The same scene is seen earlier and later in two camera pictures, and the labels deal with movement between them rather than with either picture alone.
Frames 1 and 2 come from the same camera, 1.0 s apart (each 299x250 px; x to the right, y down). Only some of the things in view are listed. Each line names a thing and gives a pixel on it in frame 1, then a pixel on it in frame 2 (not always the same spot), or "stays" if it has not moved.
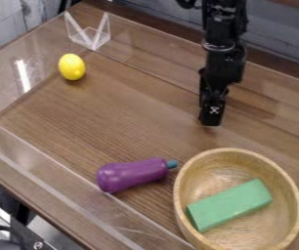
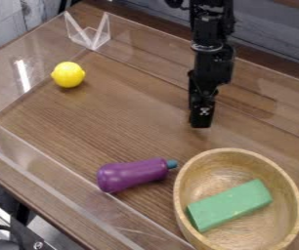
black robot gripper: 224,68 -> 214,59
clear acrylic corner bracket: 89,38 stays
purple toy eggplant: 116,176 stays
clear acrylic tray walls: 92,119 stays
